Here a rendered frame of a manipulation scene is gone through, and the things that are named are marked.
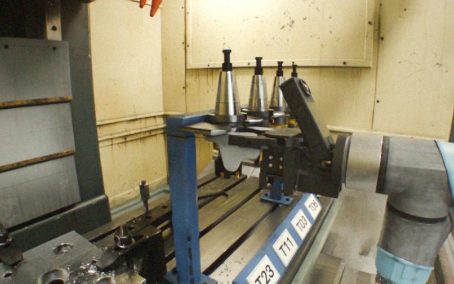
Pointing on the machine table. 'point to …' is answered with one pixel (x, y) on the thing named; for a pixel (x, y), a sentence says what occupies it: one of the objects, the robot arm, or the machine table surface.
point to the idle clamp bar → (154, 218)
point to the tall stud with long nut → (145, 194)
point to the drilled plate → (40, 257)
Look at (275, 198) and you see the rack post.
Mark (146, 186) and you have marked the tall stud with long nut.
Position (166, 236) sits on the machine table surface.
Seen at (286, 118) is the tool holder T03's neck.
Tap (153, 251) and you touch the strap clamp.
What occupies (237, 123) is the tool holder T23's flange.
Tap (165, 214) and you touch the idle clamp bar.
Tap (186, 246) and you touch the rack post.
